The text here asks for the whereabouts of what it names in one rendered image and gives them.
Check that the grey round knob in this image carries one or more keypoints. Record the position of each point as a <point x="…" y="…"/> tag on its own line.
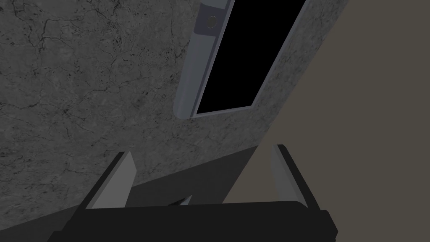
<point x="211" y="22"/>

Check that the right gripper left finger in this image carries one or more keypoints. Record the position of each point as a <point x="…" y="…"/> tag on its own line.
<point x="116" y="183"/>

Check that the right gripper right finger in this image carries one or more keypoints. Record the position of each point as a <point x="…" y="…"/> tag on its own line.
<point x="288" y="178"/>

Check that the black grey-framed appliance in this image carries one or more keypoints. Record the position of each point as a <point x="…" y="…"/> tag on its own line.
<point x="248" y="53"/>

